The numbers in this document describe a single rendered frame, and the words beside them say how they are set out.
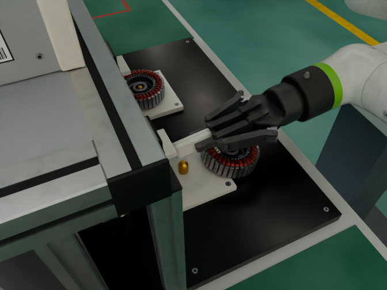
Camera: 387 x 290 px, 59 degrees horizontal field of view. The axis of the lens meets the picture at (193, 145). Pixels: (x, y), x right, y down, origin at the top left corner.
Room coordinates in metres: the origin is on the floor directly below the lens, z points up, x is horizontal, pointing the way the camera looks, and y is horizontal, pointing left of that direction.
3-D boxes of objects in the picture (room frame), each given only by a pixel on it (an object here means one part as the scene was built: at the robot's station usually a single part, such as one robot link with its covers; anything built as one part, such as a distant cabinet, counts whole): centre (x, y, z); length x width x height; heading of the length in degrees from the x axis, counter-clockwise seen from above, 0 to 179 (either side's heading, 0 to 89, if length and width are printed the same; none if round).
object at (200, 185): (0.39, 0.02, 0.78); 0.15 x 0.15 x 0.01; 25
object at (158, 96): (0.61, 0.12, 0.80); 0.11 x 0.11 x 0.04
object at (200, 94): (0.49, 0.08, 0.76); 0.64 x 0.47 x 0.02; 25
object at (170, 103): (0.61, 0.12, 0.78); 0.15 x 0.15 x 0.01; 25
